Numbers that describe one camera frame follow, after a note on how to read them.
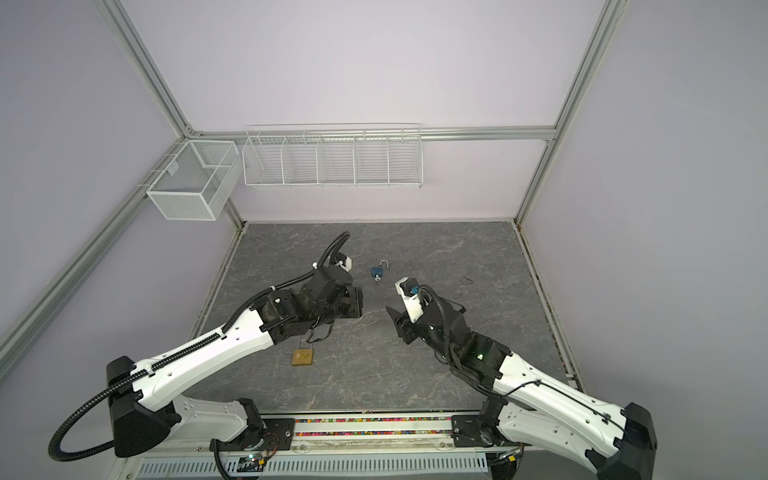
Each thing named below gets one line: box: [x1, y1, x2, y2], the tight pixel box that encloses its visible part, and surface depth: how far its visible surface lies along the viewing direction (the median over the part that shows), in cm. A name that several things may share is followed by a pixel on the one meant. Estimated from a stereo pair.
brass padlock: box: [292, 335, 314, 365], surface depth 88 cm
